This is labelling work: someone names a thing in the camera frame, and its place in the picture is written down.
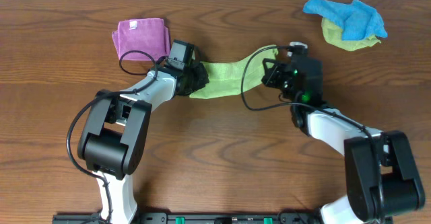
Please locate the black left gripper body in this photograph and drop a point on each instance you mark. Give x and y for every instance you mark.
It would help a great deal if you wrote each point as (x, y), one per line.
(197, 77)

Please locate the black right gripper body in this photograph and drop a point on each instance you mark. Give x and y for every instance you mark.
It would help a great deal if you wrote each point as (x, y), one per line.
(287, 87)

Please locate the green microfiber cloth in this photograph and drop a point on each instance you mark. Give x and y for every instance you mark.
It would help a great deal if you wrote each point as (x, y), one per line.
(225, 78)

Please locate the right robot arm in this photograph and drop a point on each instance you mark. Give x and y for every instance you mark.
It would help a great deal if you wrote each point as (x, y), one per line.
(382, 178)

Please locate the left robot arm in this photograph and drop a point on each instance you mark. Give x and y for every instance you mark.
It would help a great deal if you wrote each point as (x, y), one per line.
(113, 139)

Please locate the folded purple cloth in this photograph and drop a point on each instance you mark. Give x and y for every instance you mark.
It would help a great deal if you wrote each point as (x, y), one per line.
(148, 35)

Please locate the crumpled blue cloth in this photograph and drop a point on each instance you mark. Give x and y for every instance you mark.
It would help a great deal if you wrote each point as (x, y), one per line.
(357, 19)

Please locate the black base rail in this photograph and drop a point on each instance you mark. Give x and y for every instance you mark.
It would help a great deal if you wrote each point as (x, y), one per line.
(164, 218)

